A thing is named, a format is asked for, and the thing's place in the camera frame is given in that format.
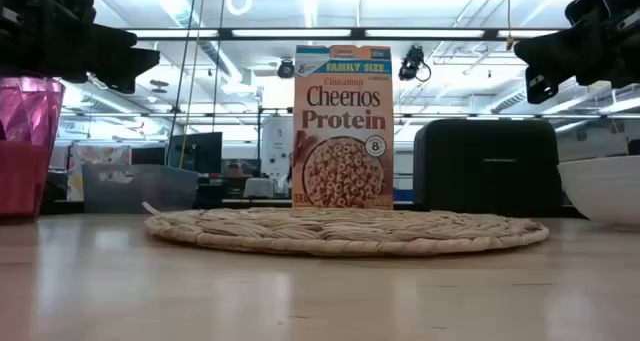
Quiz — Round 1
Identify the black ceiling camera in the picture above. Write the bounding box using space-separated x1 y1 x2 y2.
398 44 432 83
276 57 296 80

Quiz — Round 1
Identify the round woven straw placemat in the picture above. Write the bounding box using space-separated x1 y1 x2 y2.
142 200 550 258

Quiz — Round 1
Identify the colourful printed poster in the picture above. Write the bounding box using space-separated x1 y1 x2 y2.
67 141 133 202

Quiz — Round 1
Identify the pink faceted drinking glass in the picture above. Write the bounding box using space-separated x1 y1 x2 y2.
0 75 67 225

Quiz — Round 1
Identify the white ceramic bowl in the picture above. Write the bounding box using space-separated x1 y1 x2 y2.
556 154 640 228

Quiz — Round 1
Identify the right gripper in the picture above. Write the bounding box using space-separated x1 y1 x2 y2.
513 0 640 105

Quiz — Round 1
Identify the black two-slot toaster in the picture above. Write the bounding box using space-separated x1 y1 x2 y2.
413 118 562 218

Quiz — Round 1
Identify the yellow hanging cable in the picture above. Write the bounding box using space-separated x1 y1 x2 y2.
503 0 516 51

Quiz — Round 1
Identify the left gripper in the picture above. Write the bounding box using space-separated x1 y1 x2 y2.
0 0 162 95

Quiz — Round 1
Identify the grey storage bin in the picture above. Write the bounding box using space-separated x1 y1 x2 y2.
81 162 200 215

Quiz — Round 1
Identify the black computer monitor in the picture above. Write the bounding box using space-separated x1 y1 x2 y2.
166 131 224 175

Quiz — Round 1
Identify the black hanging cable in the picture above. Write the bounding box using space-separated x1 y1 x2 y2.
164 0 199 155

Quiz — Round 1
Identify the black ceiling truss beam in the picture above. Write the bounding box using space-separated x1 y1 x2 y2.
119 27 564 42

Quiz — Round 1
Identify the Cinnamon Cheerios Protein cereal box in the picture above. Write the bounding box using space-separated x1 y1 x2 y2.
292 44 395 210

